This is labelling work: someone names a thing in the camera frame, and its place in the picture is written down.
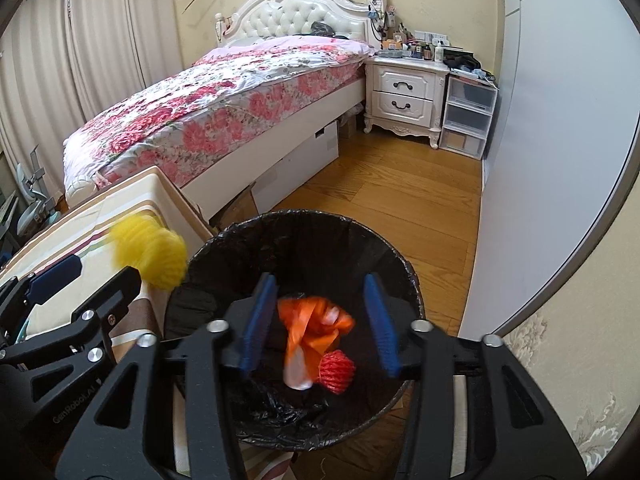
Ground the grey desk chair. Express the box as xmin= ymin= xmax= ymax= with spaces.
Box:
xmin=15 ymin=146 xmax=60 ymax=240

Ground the white nightstand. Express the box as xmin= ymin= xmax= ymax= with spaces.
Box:
xmin=364 ymin=56 xmax=449 ymax=150

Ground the yellow foam fruit net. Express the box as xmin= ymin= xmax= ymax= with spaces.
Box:
xmin=108 ymin=214 xmax=189 ymax=292

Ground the black trash bin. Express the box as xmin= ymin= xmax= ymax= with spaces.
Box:
xmin=164 ymin=209 xmax=424 ymax=451

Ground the white storage box under bed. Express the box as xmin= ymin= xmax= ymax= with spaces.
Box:
xmin=252 ymin=122 xmax=338 ymax=214

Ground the striped bed sheet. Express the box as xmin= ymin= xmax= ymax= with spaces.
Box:
xmin=1 ymin=167 xmax=212 ymax=341

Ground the clear plastic drawer unit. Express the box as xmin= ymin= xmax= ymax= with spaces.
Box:
xmin=439 ymin=72 xmax=498 ymax=160

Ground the pink floral quilt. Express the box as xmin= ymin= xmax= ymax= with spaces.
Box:
xmin=63 ymin=35 xmax=373 ymax=195

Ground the beige curtain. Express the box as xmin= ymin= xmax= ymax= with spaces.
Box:
xmin=1 ymin=0 xmax=182 ymax=197

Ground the white tufted bed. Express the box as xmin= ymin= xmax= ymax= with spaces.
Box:
xmin=63 ymin=0 xmax=374 ymax=217

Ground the red foam fruit net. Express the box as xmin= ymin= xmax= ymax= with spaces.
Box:
xmin=318 ymin=350 xmax=356 ymax=394

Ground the orange wrapper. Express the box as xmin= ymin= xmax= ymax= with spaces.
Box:
xmin=278 ymin=297 xmax=355 ymax=391

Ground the white wardrobe door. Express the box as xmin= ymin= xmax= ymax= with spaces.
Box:
xmin=460 ymin=0 xmax=639 ymax=339

